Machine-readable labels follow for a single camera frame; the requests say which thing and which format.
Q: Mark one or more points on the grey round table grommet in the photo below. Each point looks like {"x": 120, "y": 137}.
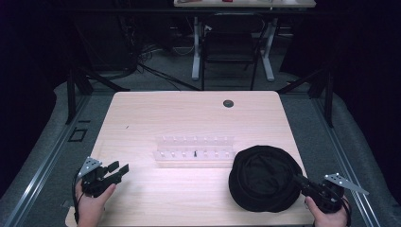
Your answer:
{"x": 228, "y": 103}

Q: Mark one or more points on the person's left hand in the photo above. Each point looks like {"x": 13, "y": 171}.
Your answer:
{"x": 91, "y": 206}

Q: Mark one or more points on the black knit hat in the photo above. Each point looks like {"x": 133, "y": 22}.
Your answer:
{"x": 263, "y": 178}

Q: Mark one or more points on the white-legged wooden desk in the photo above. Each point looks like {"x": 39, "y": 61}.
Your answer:
{"x": 246, "y": 3}

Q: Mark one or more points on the person's right hand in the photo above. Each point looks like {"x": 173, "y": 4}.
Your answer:
{"x": 327, "y": 217}

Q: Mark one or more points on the black tape square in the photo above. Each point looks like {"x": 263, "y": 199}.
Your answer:
{"x": 77, "y": 135}

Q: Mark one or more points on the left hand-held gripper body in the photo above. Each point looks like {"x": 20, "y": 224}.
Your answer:
{"x": 94, "y": 183}

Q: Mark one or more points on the black metal stand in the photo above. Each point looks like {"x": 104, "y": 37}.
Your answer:
{"x": 78, "y": 85}
{"x": 321, "y": 88}

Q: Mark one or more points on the black tape strip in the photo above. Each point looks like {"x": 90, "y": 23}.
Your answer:
{"x": 84, "y": 121}

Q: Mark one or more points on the aluminium floor rail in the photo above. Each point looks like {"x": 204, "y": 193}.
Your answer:
{"x": 41, "y": 176}
{"x": 346, "y": 164}

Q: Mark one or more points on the clear acrylic peg rack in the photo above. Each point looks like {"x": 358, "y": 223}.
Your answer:
{"x": 194, "y": 149}

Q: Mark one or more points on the black folding chair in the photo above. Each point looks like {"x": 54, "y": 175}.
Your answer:
{"x": 231, "y": 47}

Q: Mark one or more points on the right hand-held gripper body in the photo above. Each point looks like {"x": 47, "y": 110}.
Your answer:
{"x": 329, "y": 194}

